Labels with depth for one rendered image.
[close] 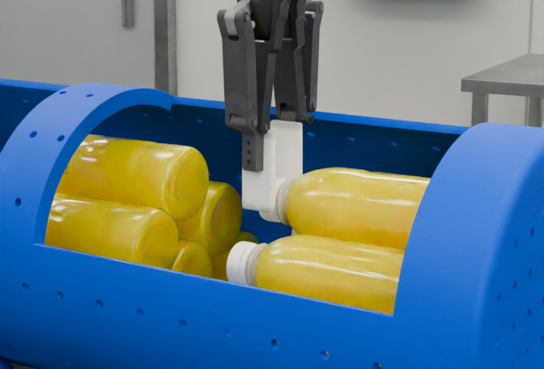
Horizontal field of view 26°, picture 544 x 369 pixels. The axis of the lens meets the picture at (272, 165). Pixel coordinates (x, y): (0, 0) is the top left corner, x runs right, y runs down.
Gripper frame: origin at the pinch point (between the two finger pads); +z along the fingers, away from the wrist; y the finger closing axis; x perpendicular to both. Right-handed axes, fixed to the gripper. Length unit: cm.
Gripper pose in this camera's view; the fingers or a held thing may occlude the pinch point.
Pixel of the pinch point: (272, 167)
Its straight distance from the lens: 102.0
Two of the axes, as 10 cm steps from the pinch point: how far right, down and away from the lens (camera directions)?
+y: 5.3, -1.8, 8.3
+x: -8.5, -1.2, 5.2
